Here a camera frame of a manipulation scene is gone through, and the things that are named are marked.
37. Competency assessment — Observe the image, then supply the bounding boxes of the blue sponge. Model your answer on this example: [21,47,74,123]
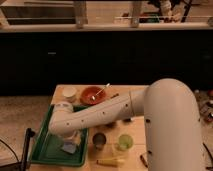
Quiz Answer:
[62,142,77,154]

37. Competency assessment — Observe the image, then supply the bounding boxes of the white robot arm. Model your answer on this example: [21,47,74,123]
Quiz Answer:
[48,78,205,171]

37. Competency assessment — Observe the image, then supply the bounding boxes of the green plastic tray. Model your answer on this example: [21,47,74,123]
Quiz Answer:
[30,105,89,167]

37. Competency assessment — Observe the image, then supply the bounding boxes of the small metal cup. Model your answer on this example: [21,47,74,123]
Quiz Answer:
[92,132,106,150]

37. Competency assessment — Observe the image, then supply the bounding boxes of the yellow corn cob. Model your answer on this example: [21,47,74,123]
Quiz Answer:
[96,157,125,166]

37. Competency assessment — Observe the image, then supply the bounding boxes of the white small cup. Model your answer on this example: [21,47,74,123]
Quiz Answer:
[62,87,77,102]

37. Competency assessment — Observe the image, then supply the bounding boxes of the orange bowl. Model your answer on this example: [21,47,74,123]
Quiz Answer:
[80,86,106,105]

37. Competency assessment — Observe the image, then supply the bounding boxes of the white spoon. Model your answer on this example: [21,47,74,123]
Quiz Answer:
[91,83,110,100]

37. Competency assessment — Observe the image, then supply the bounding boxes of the black stand pole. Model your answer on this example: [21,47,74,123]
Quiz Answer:
[20,128,35,171]

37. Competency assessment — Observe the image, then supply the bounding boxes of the green translucent cup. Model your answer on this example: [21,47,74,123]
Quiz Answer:
[118,134,134,151]

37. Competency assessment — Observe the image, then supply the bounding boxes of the brown wooden block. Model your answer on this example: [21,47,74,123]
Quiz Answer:
[140,155,148,168]

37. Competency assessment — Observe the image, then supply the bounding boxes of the black cable left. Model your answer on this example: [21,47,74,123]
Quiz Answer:
[0,139,22,169]

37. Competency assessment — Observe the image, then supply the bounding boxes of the black cable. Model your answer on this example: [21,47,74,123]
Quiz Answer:
[0,139,22,169]
[201,142,213,171]

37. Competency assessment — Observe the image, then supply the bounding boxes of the black cable right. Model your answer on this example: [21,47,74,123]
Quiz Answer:
[201,142,213,171]

